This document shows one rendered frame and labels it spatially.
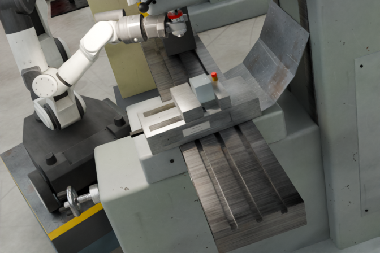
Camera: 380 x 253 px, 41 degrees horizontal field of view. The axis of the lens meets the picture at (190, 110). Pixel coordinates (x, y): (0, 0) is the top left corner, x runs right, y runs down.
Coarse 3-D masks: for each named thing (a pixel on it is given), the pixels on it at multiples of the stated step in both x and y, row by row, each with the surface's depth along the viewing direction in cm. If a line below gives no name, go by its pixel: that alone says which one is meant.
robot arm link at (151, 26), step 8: (128, 16) 159; (136, 16) 158; (152, 16) 160; (160, 16) 158; (128, 24) 157; (136, 24) 156; (144, 24) 157; (152, 24) 155; (160, 24) 154; (128, 32) 157; (136, 32) 157; (144, 32) 158; (152, 32) 156; (160, 32) 154; (136, 40) 158; (144, 40) 159
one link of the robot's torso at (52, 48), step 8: (40, 0) 198; (40, 8) 198; (32, 16) 202; (40, 16) 202; (40, 24) 206; (40, 32) 207; (48, 32) 204; (40, 40) 204; (48, 40) 205; (56, 40) 210; (48, 48) 206; (56, 48) 208; (48, 56) 207; (56, 56) 208; (64, 56) 211; (48, 64) 208; (56, 64) 210
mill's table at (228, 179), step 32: (160, 64) 192; (192, 64) 187; (160, 96) 180; (256, 128) 147; (192, 160) 142; (224, 160) 139; (256, 160) 138; (224, 192) 129; (256, 192) 126; (288, 192) 124; (224, 224) 120; (256, 224) 120; (288, 224) 123
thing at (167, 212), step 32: (288, 96) 192; (288, 128) 176; (96, 160) 186; (128, 160) 181; (288, 160) 178; (320, 160) 181; (128, 192) 169; (160, 192) 171; (192, 192) 175; (320, 192) 190; (128, 224) 176; (160, 224) 179; (192, 224) 183; (320, 224) 199
